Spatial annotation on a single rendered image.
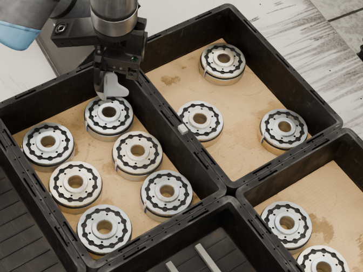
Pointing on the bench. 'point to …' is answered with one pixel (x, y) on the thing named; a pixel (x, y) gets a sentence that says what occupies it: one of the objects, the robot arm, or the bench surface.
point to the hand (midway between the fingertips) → (104, 82)
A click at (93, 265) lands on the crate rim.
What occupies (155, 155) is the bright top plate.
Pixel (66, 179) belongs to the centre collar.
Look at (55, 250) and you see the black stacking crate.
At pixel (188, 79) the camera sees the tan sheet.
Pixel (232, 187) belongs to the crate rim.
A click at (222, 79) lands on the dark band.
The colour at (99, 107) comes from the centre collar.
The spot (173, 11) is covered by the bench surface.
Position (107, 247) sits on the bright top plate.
